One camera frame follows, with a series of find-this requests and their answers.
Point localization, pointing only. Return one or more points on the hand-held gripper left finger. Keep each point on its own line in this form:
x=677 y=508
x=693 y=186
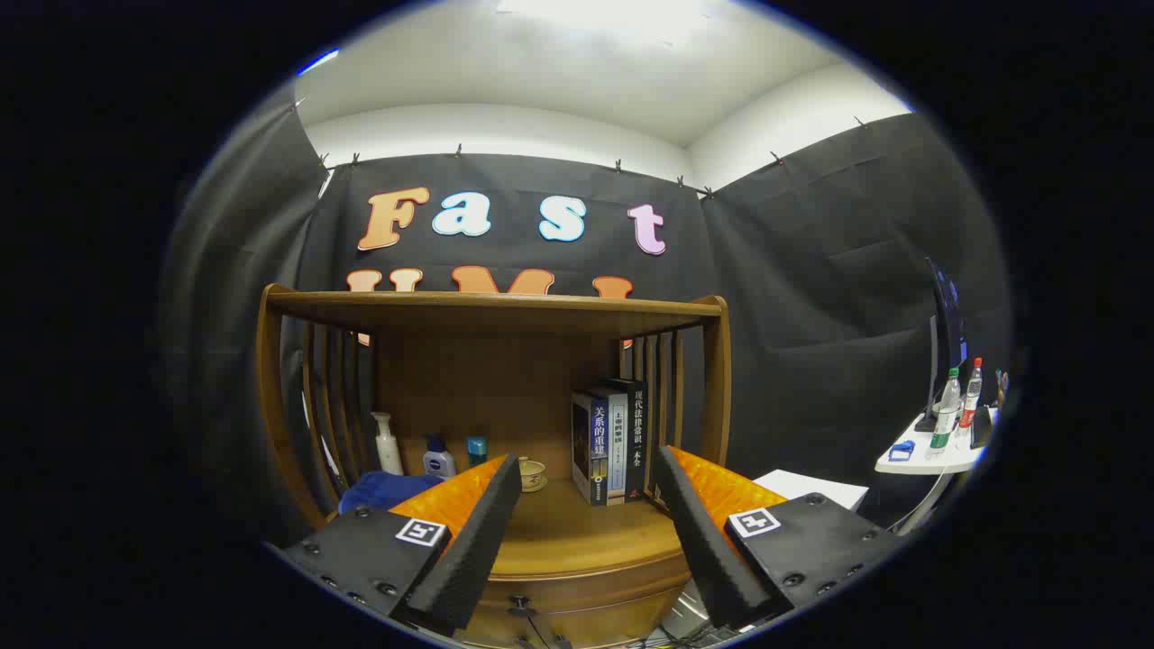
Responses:
x=478 y=541

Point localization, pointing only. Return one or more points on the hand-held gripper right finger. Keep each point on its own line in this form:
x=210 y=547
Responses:
x=699 y=541

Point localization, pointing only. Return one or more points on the wooden drawer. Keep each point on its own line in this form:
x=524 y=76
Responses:
x=586 y=606

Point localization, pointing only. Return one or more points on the wooden countertop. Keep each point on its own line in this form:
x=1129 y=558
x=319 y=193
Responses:
x=577 y=532

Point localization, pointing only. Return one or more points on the white cabinet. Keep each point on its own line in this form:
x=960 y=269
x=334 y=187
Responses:
x=811 y=489

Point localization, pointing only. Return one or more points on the wooden cabinet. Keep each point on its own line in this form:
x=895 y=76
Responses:
x=487 y=379

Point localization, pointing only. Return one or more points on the lidded ceramic tea cup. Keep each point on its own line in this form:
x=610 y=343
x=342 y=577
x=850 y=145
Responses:
x=530 y=471

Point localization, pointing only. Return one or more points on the white bottle blue cap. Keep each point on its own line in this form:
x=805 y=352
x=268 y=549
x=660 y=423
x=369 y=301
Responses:
x=439 y=460

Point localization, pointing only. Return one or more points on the teal glass bottle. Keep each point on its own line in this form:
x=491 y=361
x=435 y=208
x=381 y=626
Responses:
x=476 y=449

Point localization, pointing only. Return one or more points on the blue towel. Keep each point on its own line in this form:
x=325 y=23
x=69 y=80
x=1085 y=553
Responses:
x=388 y=491

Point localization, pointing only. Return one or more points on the black spine book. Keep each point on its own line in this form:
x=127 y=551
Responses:
x=636 y=433

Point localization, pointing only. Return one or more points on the white pump bottle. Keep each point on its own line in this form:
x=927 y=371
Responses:
x=388 y=443

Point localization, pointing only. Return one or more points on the small blue object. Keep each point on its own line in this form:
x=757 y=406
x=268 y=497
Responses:
x=901 y=450

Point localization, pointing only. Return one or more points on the white side table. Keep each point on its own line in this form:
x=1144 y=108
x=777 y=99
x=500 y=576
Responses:
x=929 y=460

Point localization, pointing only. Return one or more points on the green label water bottle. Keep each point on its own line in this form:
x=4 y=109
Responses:
x=945 y=410

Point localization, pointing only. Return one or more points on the black backdrop cloth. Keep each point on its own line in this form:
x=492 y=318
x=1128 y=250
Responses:
x=811 y=270

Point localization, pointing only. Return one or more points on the red label water bottle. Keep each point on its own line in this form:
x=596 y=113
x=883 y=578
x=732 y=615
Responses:
x=971 y=397

